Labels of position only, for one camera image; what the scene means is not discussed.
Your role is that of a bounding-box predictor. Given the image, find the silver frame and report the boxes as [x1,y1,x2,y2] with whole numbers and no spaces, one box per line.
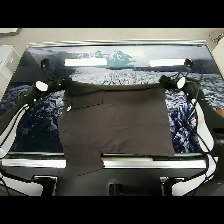
[0,151,218,197]

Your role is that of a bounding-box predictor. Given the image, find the brown pants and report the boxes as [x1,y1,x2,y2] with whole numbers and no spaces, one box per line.
[57,79,176,178]

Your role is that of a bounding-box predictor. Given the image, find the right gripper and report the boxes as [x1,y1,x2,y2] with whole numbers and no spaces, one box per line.
[158,74,178,90]

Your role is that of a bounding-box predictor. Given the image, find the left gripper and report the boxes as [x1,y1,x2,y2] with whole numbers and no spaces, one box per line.
[49,77,70,93]

